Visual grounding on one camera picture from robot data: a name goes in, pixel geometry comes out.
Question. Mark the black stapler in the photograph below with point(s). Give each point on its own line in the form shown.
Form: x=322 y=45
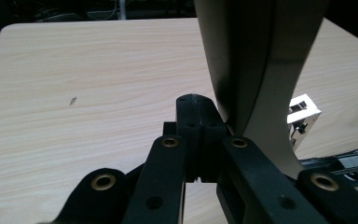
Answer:
x=245 y=62

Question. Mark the white desk leg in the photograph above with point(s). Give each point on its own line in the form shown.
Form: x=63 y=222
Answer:
x=122 y=9

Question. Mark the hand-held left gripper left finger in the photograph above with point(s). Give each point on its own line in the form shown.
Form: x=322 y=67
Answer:
x=189 y=118

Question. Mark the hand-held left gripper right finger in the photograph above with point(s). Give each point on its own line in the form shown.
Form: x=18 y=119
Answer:
x=211 y=124

